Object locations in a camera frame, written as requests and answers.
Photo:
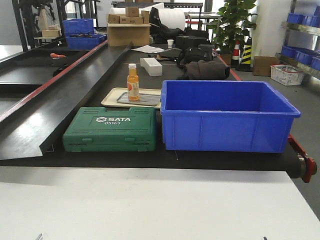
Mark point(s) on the beige plastic tray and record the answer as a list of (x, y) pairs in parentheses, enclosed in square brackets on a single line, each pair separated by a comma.
[(118, 97)]

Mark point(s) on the orange juice bottle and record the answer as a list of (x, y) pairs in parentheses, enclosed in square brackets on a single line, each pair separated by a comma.
[(133, 83)]

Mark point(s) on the white rectangular box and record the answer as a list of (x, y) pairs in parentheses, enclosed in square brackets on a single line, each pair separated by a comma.
[(152, 66)]

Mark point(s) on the large blue plastic bin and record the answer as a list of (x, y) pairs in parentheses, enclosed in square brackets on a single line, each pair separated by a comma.
[(225, 115)]

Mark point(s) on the black bag on table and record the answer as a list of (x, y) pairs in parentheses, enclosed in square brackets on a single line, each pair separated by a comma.
[(206, 70)]

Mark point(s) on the green SATA tool case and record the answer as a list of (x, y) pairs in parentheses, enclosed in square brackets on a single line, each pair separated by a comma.
[(96, 129)]

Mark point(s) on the white paper cup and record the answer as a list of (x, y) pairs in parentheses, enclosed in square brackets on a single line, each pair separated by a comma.
[(170, 43)]

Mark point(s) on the large cardboard box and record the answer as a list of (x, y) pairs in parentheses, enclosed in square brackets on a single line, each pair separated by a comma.
[(120, 34)]

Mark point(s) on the red white traffic cone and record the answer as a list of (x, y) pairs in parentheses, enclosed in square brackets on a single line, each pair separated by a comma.
[(235, 55)]

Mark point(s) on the yellow black traffic cone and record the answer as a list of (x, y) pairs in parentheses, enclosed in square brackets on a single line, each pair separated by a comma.
[(246, 58)]

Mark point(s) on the brown cardboard box on floor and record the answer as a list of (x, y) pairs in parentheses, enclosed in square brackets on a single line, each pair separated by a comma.
[(262, 65)]

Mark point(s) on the green potted plant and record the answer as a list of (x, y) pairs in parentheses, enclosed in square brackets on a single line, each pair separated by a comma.
[(234, 24)]

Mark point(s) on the blue crate on left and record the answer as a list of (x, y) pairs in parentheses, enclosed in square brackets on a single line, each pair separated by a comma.
[(80, 34)]

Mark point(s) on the white plastic basket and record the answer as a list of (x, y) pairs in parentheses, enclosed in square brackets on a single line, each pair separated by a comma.
[(286, 75)]

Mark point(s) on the orange handled tool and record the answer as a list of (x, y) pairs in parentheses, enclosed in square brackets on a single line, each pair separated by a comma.
[(57, 56)]

